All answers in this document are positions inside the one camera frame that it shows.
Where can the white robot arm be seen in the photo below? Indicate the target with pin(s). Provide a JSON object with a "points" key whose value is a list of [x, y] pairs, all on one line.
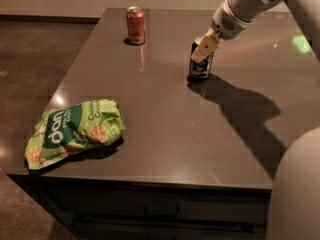
{"points": [[294, 210]]}

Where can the orange soda can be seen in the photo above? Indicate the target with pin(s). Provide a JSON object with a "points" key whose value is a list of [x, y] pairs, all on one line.
{"points": [[135, 17]]}

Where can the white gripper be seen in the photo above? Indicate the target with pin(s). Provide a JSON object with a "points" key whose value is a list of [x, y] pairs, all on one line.
{"points": [[225, 23]]}

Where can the green rice chip bag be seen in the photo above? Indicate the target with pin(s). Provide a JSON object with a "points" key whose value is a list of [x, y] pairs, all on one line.
{"points": [[70, 131]]}

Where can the black drawer handle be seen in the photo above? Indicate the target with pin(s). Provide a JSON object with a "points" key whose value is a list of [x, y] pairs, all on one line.
{"points": [[162, 209]]}

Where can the dark cabinet drawer front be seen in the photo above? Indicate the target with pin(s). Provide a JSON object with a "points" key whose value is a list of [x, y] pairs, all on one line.
{"points": [[205, 206]]}

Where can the blue pepsi can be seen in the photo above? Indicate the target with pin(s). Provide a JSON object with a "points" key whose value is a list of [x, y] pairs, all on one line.
{"points": [[200, 71]]}

